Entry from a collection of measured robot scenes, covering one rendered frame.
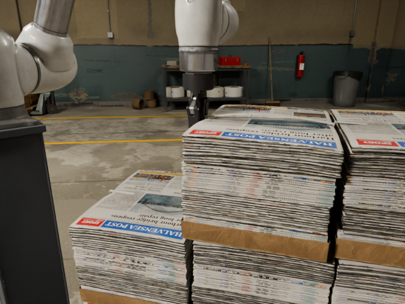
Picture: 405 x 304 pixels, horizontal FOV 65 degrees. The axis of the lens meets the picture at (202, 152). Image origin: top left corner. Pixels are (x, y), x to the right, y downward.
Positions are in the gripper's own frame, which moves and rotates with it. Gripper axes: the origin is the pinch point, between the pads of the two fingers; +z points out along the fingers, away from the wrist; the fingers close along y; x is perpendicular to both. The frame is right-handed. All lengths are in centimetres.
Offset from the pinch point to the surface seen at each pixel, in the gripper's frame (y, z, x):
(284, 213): -19.2, 3.6, -21.6
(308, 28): 709, -71, -64
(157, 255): -18.7, 17.8, 4.4
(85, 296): -18.7, 33.5, 24.4
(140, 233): -18.5, 13.1, 8.4
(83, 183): 168, 97, 158
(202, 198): -18.8, 2.5, -5.8
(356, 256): -18.4, 10.9, -35.3
